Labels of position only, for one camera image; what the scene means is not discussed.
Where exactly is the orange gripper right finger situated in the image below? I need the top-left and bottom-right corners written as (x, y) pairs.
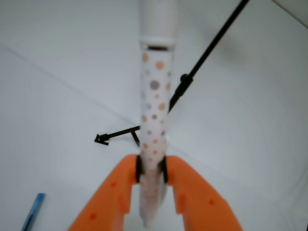
top-left (161, 156), bottom-right (242, 231)

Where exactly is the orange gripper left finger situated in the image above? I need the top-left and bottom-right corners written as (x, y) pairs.
top-left (68, 154), bottom-right (138, 231)

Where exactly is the light blue pen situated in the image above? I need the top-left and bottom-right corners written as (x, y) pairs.
top-left (21, 193), bottom-right (45, 231)

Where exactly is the white dotted pen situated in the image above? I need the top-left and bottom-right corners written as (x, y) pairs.
top-left (139, 0), bottom-right (178, 228)

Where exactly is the black tripod stand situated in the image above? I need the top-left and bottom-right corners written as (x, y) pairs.
top-left (94, 0), bottom-right (249, 146)

